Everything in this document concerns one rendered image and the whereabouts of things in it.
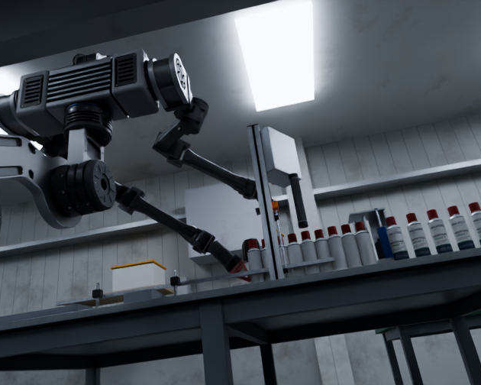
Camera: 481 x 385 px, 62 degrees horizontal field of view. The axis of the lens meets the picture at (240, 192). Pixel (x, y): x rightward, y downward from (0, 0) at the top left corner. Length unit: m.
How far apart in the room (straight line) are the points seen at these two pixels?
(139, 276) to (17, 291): 2.06
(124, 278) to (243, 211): 1.47
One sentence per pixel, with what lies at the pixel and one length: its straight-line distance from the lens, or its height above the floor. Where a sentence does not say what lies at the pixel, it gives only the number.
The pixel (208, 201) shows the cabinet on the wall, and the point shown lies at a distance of 4.73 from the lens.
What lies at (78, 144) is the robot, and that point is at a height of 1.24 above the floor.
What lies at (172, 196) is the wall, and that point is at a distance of 5.32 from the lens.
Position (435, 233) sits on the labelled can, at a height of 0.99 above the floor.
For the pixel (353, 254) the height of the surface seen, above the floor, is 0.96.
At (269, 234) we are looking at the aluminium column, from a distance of 1.39.
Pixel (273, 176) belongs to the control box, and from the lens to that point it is 1.51.
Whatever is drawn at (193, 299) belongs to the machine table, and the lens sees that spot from 1.07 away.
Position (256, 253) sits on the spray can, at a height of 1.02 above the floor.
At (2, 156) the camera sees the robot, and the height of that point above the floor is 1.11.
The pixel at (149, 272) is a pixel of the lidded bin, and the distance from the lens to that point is 4.36.
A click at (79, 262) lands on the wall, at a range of 5.59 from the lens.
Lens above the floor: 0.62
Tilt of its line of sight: 24 degrees up
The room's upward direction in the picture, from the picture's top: 8 degrees counter-clockwise
